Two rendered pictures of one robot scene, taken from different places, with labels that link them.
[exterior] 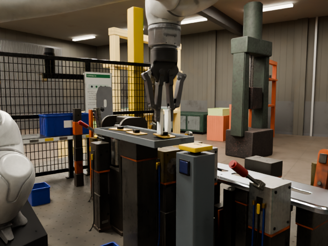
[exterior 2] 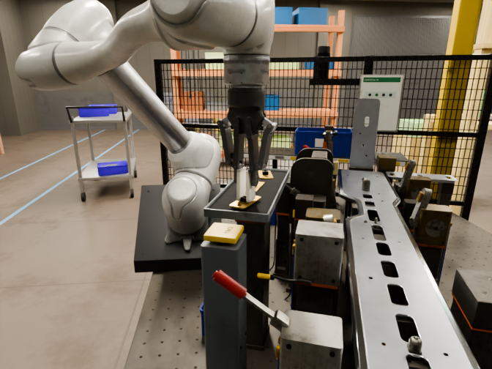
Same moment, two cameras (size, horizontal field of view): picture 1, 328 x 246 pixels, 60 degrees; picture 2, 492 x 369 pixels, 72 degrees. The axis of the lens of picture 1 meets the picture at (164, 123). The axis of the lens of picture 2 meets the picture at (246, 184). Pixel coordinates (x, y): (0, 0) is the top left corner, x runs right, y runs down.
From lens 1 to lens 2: 0.67 m
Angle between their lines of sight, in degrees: 51
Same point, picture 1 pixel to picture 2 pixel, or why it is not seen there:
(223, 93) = not seen: outside the picture
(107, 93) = (372, 107)
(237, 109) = not seen: outside the picture
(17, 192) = (179, 213)
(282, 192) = (310, 353)
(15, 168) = (179, 192)
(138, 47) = (466, 26)
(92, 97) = not seen: hidden behind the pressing
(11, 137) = (195, 160)
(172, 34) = (236, 70)
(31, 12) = (105, 65)
